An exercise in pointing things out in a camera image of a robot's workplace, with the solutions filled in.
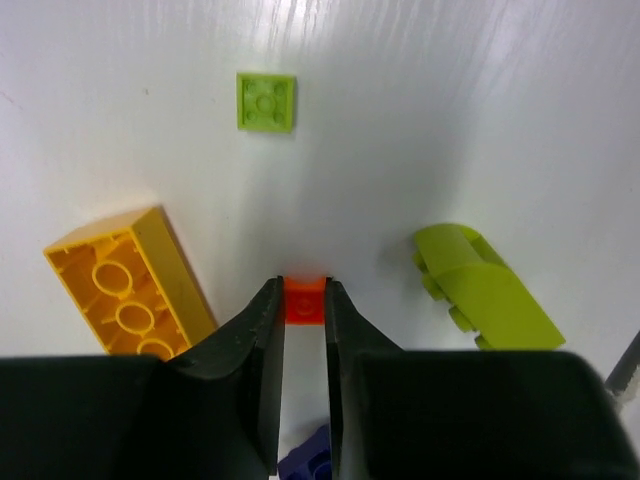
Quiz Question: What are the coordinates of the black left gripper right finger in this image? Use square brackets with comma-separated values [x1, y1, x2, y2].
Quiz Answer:
[325, 280, 639, 479]

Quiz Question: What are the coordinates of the blue lego brick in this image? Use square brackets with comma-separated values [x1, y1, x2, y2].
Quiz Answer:
[277, 424, 332, 480]

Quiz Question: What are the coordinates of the yellow lego brick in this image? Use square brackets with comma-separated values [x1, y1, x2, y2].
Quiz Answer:
[44, 206, 217, 361]

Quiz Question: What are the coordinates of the small orange lego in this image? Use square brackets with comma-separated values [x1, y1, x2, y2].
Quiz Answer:
[284, 277, 327, 326]

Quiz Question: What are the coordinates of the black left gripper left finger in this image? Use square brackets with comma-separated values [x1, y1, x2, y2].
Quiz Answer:
[1, 277, 284, 479]

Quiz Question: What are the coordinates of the lime green curved lego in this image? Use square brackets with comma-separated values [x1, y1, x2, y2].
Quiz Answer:
[412, 223, 565, 350]

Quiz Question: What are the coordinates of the small lime green lego plate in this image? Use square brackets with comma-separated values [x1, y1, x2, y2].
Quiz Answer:
[236, 72, 296, 134]

